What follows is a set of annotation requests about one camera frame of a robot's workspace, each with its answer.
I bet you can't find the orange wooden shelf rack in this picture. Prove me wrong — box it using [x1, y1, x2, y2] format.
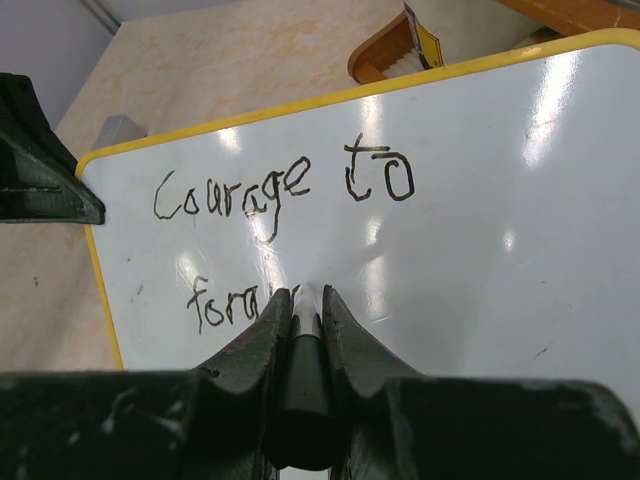
[347, 1, 639, 84]

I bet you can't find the white marker pen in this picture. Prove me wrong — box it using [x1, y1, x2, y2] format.
[263, 285, 341, 471]

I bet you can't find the yellow framed whiteboard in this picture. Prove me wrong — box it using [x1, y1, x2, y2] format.
[79, 29, 639, 397]

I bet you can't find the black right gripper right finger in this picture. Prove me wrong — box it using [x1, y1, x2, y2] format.
[322, 286, 639, 479]

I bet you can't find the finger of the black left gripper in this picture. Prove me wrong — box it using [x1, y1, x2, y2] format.
[1, 72, 106, 225]

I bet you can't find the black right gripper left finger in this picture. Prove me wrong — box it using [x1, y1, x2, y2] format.
[1, 289, 291, 479]

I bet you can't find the grey block behind whiteboard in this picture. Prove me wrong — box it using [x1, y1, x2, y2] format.
[92, 115, 147, 150]

